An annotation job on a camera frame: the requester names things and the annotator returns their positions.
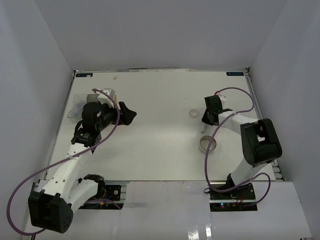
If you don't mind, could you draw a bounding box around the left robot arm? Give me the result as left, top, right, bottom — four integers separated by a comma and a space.
28, 101, 137, 234

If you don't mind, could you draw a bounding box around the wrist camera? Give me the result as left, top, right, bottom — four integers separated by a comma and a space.
97, 88, 116, 108
216, 93, 227, 102

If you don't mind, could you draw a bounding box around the aluminium rail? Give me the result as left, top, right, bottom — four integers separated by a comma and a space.
27, 183, 41, 208
244, 67, 285, 182

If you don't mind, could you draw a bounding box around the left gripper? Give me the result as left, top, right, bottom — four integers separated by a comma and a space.
96, 101, 137, 132

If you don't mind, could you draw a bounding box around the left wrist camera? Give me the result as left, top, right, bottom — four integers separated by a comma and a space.
97, 88, 116, 108

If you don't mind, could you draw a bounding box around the clear tape roll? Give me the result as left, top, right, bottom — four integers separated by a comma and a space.
188, 109, 199, 119

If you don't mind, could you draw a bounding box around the large white tape roll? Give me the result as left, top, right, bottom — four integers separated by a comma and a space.
198, 135, 217, 155

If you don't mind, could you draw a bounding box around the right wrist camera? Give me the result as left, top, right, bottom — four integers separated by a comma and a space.
216, 93, 227, 102

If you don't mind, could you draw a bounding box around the left aluminium rail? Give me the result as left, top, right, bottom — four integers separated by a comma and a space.
27, 183, 41, 208

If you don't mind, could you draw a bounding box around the blue label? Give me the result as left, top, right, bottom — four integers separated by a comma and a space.
75, 73, 93, 78
226, 71, 244, 77

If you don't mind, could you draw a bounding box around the left blue label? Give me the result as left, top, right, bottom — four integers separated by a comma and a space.
75, 73, 93, 78

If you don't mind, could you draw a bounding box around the right blue label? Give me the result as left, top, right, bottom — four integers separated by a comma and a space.
226, 71, 244, 77

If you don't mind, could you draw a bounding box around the right aluminium rail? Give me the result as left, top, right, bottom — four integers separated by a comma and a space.
244, 67, 285, 182

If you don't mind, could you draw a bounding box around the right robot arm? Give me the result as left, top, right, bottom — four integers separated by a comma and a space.
202, 95, 283, 200

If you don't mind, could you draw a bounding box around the pin jar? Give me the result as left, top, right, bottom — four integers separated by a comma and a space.
74, 99, 86, 111
71, 111, 82, 118

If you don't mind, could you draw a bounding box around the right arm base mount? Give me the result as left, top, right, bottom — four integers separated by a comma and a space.
204, 183, 258, 212

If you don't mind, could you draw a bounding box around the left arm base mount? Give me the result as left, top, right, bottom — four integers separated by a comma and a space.
80, 185, 124, 210

